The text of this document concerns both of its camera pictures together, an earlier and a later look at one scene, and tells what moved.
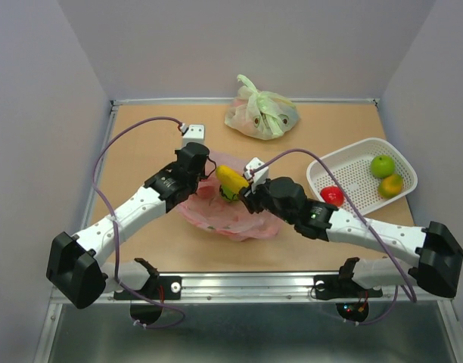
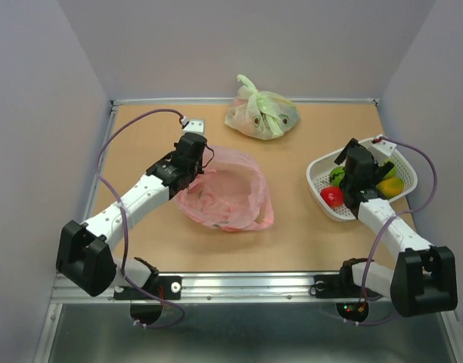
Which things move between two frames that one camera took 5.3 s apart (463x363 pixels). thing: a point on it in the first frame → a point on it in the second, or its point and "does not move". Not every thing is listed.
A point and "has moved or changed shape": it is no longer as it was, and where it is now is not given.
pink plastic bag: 206,208 has moved or changed shape
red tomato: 332,194 does not move
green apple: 382,165 does not move
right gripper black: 250,197 → 377,175
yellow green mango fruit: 390,185 does not move
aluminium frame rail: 261,288 does not move
